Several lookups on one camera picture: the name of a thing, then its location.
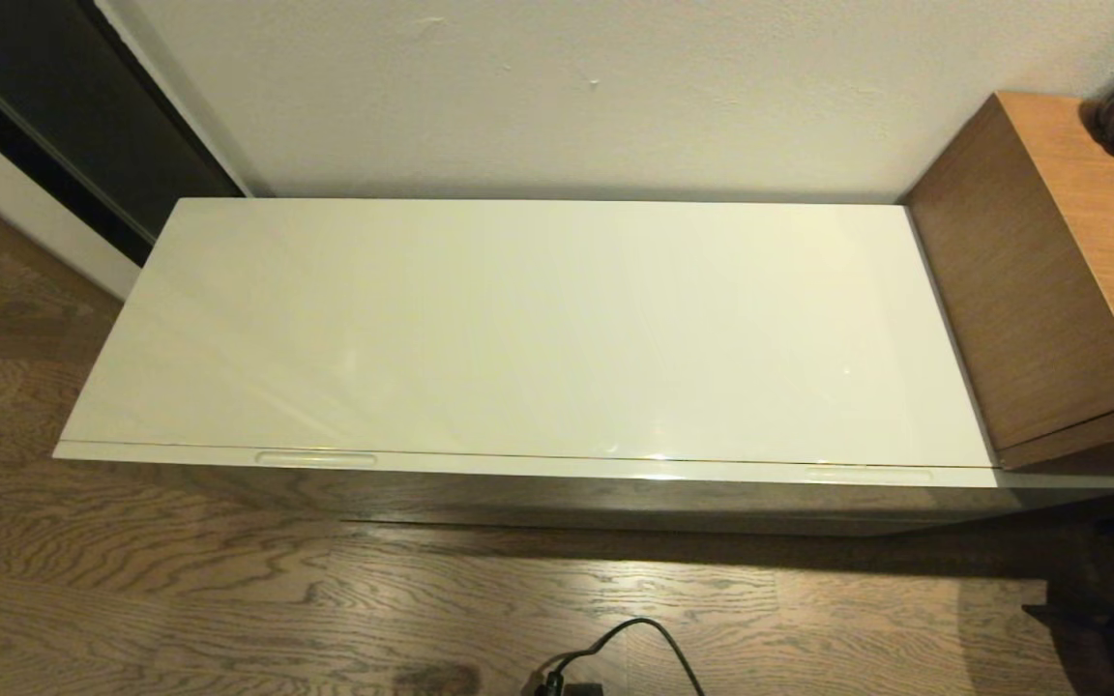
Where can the beige drawer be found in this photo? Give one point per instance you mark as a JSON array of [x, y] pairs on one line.
[[615, 488]]

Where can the brown wooden side cabinet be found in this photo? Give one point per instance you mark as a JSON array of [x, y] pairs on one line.
[[1050, 271]]

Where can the dark door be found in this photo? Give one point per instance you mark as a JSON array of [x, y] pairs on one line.
[[64, 106]]

